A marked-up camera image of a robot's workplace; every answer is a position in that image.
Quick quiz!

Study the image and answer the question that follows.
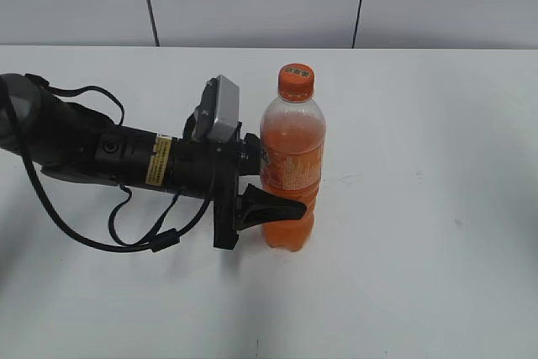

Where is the orange bottle cap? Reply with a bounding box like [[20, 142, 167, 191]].
[[277, 63, 315, 103]]

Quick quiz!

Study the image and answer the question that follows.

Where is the black cable with ferrite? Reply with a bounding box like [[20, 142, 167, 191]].
[[0, 81, 219, 253]]

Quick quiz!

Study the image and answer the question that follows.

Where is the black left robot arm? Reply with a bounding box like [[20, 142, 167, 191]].
[[1, 73, 307, 253]]

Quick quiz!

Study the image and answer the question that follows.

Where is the orange soda plastic bottle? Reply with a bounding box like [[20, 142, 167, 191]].
[[260, 97, 326, 251]]

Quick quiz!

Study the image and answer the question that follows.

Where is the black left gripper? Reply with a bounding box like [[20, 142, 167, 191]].
[[213, 122, 307, 249]]

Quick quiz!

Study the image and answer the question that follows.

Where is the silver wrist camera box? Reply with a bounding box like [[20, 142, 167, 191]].
[[193, 75, 240, 143]]

